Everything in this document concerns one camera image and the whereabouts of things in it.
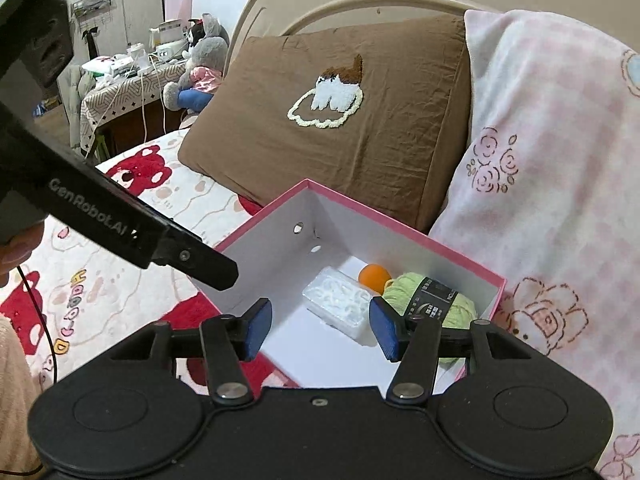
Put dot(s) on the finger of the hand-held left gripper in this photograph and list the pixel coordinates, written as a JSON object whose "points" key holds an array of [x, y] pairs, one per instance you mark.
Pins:
{"points": [[205, 265]]}

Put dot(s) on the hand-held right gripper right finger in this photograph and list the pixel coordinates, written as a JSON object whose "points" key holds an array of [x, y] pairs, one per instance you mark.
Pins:
{"points": [[384, 331]]}

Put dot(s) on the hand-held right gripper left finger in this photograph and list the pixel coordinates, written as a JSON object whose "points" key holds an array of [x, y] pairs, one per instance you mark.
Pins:
{"points": [[257, 329]]}

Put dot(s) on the orange ball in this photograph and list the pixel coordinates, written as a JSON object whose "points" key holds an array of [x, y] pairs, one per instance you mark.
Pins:
{"points": [[374, 277]]}

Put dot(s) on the clear floss pick box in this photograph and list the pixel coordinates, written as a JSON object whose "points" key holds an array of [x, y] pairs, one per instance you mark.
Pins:
{"points": [[335, 300]]}

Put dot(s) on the green yarn ball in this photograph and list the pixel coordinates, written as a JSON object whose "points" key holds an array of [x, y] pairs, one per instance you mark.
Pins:
{"points": [[457, 305]]}

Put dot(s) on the pink cardboard box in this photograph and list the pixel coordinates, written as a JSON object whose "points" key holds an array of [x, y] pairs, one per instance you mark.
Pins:
{"points": [[360, 230]]}

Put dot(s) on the person's left forearm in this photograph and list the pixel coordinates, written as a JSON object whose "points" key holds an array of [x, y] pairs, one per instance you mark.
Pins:
{"points": [[15, 385]]}

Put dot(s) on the person's left hand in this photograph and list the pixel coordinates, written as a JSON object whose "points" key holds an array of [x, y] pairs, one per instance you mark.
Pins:
{"points": [[20, 247]]}

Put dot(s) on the table with patterned cloth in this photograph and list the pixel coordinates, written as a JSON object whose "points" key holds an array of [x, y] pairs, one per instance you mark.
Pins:
{"points": [[115, 100]]}

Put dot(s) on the red bear printed bed sheet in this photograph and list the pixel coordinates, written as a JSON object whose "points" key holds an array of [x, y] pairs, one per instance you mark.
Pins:
{"points": [[100, 285]]}

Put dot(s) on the brown embroidered pillow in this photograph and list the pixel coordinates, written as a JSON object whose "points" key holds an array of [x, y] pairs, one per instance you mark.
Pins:
{"points": [[325, 160]]}

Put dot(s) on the white table appliance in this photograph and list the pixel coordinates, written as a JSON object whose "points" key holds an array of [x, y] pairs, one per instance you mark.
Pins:
{"points": [[167, 37]]}

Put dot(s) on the grey plush toy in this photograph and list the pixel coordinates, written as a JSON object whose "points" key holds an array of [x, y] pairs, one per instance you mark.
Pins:
{"points": [[205, 55]]}

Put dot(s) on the black white plush toy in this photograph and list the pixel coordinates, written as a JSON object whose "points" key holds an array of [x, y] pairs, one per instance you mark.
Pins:
{"points": [[194, 32]]}

